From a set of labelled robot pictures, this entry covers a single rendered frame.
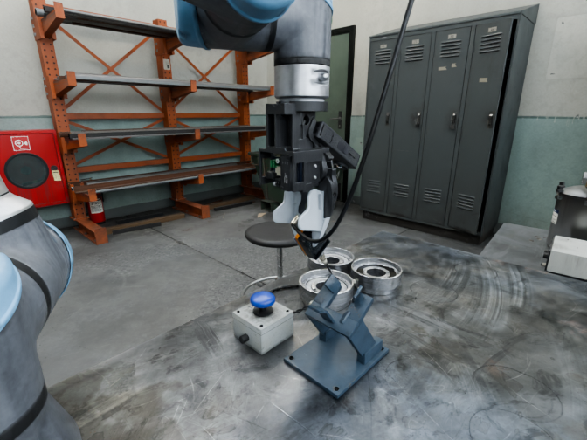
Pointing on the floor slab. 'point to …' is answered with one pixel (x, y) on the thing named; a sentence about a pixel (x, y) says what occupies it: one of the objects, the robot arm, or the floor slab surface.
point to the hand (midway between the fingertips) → (309, 234)
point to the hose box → (38, 169)
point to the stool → (256, 235)
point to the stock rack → (79, 191)
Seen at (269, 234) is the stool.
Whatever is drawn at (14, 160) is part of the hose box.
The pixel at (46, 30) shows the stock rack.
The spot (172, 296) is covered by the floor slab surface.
